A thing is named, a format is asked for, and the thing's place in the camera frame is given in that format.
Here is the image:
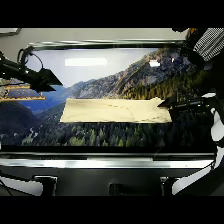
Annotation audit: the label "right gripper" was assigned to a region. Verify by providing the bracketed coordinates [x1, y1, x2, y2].
[157, 96, 203, 112]

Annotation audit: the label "beige pants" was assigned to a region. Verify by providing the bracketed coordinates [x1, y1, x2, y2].
[59, 97, 174, 125]

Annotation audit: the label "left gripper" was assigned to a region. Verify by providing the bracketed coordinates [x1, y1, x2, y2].
[30, 68, 64, 93]

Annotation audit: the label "black cable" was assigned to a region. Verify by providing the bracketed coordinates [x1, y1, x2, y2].
[17, 45, 45, 72]

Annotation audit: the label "black and white checked shirt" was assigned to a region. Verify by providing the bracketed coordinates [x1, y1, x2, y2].
[192, 27, 224, 63]

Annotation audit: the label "silver frame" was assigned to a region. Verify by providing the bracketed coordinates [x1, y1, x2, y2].
[0, 151, 217, 197]

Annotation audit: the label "black garment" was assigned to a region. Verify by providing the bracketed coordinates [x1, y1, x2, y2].
[180, 39, 214, 72]

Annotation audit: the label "blue checked shirt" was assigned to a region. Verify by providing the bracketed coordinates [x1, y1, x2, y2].
[0, 78, 47, 103]

